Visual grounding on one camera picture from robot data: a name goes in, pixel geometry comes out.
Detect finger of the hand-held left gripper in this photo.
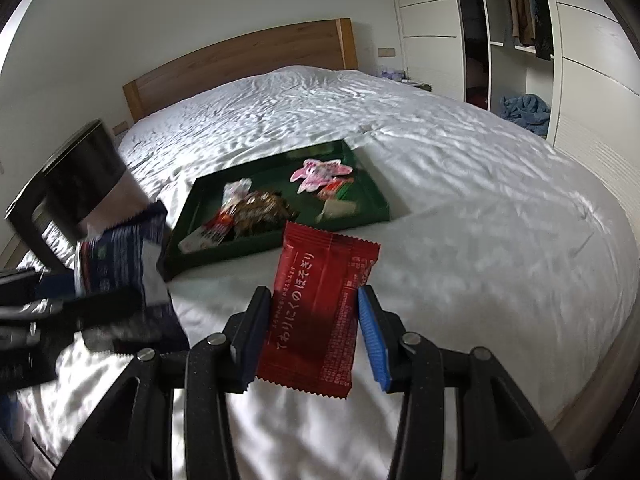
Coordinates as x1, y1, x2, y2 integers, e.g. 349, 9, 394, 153
47, 287, 146, 333

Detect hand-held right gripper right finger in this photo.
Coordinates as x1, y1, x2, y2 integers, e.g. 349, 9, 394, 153
357, 285, 561, 480

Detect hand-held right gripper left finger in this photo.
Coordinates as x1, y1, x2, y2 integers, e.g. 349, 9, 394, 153
52, 286, 273, 480

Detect dark blue snack packet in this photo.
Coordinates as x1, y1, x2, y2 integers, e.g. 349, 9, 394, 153
75, 200, 191, 356

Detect dark red snack packet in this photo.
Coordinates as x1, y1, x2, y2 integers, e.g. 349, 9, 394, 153
256, 221, 381, 401

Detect brown snack packet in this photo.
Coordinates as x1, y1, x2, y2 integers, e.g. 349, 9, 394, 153
232, 190, 301, 238

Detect clear snack packet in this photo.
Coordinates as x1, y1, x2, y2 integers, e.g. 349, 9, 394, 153
221, 177, 253, 211

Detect green tray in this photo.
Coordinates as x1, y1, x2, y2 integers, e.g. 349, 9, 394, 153
162, 139, 391, 281

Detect small red snack packet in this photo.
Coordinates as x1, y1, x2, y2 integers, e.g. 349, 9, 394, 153
317, 177, 356, 201

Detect pink snack packet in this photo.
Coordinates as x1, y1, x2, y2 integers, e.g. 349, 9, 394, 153
291, 157, 355, 195

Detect dark blue clothing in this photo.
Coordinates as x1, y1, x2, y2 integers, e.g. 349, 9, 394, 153
0, 392, 26, 461

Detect white and red snack packet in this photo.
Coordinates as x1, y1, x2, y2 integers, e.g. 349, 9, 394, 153
177, 225, 221, 256

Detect crinkled red snack bag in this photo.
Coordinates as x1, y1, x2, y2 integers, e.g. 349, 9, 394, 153
200, 210, 236, 246

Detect black trash bin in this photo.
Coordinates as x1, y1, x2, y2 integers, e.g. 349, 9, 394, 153
5, 120, 151, 273

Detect small white snack packet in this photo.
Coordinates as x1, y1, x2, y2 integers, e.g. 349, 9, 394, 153
316, 199, 360, 223

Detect bed with white sheet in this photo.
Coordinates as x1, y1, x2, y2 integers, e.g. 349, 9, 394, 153
10, 19, 640, 480

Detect wooden nightstand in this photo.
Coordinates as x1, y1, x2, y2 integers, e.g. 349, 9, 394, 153
377, 65, 433, 93

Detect blue cloth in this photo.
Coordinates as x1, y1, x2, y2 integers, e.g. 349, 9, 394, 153
500, 94, 553, 136

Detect white wardrobe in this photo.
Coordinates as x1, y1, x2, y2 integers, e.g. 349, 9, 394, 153
387, 0, 640, 241

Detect hanging brown clothes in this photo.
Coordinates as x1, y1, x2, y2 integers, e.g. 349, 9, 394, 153
505, 0, 556, 61

